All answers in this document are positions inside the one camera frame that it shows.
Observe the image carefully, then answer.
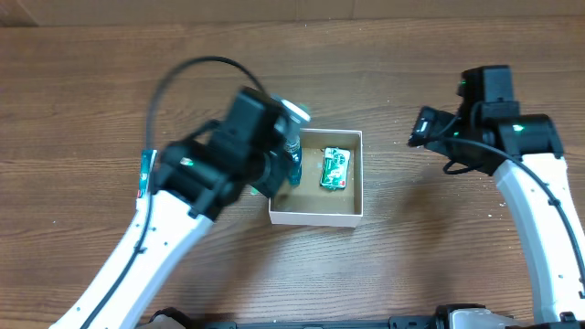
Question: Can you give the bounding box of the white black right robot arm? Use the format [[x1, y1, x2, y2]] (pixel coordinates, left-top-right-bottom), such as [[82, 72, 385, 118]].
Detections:
[[408, 65, 584, 328]]

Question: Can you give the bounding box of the green soap packet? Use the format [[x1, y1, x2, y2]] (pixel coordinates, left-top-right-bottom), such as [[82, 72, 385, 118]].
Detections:
[[320, 147, 351, 190]]

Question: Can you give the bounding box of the teal toothpaste tube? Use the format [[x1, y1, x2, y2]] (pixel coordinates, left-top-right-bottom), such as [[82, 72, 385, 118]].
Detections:
[[137, 149, 157, 198]]

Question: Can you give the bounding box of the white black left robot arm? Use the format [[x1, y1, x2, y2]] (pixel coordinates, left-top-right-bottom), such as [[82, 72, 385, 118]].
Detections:
[[54, 88, 311, 328]]

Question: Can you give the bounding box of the white cardboard box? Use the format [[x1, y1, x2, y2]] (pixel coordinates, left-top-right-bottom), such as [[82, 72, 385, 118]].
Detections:
[[268, 129, 364, 228]]

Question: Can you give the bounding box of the teal mouthwash bottle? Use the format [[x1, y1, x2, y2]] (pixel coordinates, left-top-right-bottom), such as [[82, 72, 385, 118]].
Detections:
[[284, 135, 303, 186]]

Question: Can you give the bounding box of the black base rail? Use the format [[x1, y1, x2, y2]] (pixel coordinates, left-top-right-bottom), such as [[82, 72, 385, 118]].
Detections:
[[145, 303, 517, 329]]

